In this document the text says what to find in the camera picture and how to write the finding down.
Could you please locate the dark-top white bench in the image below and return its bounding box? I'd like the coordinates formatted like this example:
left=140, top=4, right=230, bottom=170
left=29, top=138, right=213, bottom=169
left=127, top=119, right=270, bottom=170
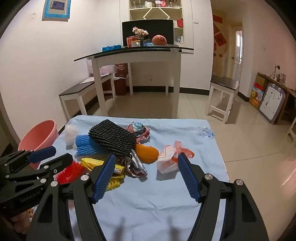
left=59, top=74, right=116, bottom=121

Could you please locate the colourful cardboard box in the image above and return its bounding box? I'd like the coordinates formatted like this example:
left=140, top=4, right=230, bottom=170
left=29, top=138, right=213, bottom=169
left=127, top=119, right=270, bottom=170
left=248, top=83, right=265, bottom=110

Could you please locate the dried flower bouquet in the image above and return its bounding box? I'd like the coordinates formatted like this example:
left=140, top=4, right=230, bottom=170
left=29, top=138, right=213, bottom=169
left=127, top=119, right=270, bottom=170
left=132, top=27, right=149, bottom=40

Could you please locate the white wall cabinet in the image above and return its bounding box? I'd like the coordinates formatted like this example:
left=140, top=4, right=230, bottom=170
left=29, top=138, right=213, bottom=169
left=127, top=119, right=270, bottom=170
left=120, top=0, right=193, bottom=47

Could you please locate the wooden desk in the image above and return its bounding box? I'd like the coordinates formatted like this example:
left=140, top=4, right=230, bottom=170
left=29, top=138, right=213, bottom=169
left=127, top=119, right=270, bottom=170
left=257, top=72, right=296, bottom=126

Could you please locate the red tin box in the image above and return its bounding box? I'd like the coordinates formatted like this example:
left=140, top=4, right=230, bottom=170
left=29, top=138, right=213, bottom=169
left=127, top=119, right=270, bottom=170
left=127, top=36, right=141, bottom=48

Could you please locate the children's drawing board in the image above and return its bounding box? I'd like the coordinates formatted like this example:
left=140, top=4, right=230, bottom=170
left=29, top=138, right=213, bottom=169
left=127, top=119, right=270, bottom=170
left=258, top=83, right=287, bottom=124

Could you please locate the reddish round fruit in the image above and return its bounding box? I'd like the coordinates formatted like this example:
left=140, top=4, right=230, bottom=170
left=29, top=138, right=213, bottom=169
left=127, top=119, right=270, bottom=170
left=152, top=35, right=167, bottom=45

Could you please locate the black monitor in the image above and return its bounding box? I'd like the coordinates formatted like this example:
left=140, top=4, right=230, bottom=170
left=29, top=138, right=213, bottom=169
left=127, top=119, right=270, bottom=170
left=122, top=19, right=174, bottom=48

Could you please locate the blue foam net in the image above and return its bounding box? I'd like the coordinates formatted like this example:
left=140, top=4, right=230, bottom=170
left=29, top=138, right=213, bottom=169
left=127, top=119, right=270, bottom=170
left=75, top=134, right=109, bottom=157

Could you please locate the black foam net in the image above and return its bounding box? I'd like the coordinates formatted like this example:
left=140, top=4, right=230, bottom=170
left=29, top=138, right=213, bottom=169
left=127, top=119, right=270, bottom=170
left=88, top=119, right=137, bottom=158

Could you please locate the white plastic stool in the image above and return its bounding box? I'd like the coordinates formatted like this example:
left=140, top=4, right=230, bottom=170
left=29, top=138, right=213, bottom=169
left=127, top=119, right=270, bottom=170
left=285, top=120, right=296, bottom=145

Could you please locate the light blue floral tablecloth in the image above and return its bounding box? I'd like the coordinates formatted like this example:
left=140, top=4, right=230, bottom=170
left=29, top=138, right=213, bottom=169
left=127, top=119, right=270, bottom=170
left=30, top=115, right=230, bottom=241

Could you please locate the yellow foam net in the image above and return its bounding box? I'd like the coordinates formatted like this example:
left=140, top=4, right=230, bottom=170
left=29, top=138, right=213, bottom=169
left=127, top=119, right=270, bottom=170
left=106, top=177, right=121, bottom=192

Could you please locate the red foam net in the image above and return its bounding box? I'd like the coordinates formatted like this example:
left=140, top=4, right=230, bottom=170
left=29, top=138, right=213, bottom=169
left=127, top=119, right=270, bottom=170
left=56, top=161, right=86, bottom=184

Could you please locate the floral wrapper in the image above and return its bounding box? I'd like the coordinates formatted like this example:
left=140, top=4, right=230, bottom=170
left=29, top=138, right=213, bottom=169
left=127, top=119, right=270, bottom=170
left=126, top=122, right=151, bottom=144

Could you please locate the red paper wall decoration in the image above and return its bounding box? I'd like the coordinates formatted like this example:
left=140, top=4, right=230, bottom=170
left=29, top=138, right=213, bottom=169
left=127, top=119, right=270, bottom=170
left=212, top=14, right=228, bottom=57

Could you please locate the pink plastic bucket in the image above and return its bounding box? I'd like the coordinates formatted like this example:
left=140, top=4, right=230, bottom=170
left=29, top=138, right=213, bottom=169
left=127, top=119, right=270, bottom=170
left=18, top=120, right=58, bottom=169

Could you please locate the yellow snack wrapper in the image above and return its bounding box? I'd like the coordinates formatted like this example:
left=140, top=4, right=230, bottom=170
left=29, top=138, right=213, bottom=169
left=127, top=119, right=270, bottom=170
left=80, top=157, right=126, bottom=179

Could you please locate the dark-top white stool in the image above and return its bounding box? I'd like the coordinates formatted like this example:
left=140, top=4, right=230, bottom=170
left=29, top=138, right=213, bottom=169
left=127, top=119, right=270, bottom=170
left=205, top=76, right=240, bottom=124

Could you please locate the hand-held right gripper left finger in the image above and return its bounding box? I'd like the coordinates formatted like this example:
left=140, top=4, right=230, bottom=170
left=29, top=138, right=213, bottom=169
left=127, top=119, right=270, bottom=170
left=26, top=154, right=116, bottom=241

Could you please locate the orange transparent wrapper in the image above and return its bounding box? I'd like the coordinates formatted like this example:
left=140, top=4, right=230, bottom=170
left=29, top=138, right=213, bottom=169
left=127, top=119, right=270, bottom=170
left=174, top=140, right=195, bottom=158

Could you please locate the pink plastic bag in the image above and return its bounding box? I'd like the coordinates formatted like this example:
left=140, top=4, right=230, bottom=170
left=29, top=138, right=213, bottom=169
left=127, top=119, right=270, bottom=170
left=99, top=65, right=118, bottom=76

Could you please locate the blue framed wall picture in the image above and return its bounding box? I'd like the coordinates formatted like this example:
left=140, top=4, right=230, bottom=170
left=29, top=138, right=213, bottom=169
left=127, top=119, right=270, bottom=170
left=42, top=0, right=71, bottom=22

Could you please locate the red printed carton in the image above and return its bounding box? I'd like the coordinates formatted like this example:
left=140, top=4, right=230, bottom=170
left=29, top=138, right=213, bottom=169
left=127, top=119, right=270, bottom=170
left=115, top=63, right=128, bottom=78

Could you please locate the white foam net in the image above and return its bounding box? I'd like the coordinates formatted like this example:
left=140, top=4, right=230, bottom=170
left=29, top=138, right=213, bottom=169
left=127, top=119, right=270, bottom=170
left=64, top=124, right=78, bottom=150

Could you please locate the white glass-top dining table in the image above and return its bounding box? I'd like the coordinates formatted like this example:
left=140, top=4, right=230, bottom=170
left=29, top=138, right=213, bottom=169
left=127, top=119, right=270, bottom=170
left=74, top=44, right=194, bottom=118

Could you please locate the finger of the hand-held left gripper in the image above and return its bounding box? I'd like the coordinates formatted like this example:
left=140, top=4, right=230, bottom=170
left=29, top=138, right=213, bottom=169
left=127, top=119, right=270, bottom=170
left=5, top=153, right=74, bottom=184
left=0, top=146, right=57, bottom=174

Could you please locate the white red plastic bag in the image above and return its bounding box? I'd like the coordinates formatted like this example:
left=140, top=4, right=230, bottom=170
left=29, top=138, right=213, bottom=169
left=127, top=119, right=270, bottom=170
left=157, top=146, right=180, bottom=174

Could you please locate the orange peel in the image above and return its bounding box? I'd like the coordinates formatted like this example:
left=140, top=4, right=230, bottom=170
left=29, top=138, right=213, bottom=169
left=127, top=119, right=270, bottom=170
left=135, top=144, right=159, bottom=164

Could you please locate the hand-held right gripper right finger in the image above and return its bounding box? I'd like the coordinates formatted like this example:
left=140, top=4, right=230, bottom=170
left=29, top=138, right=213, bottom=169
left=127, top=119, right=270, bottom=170
left=178, top=153, right=270, bottom=241

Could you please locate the white door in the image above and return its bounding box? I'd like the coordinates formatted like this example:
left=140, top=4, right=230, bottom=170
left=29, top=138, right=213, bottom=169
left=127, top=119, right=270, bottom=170
left=228, top=23, right=243, bottom=81

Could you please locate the silver wrapper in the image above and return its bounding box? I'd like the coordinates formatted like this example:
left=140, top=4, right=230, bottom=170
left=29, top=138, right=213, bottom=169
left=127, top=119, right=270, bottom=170
left=125, top=148, right=148, bottom=178

